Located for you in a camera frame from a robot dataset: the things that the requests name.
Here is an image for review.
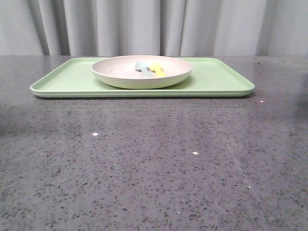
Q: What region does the white round plate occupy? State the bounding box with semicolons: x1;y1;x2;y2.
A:
92;55;193;90

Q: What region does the light blue plastic spoon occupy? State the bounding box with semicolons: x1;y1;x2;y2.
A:
135;61;152;78

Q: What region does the light green plastic tray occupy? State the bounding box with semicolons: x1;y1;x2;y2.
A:
30;57;255;98

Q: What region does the grey pleated curtain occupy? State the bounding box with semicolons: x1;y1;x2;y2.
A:
0;0;308;57

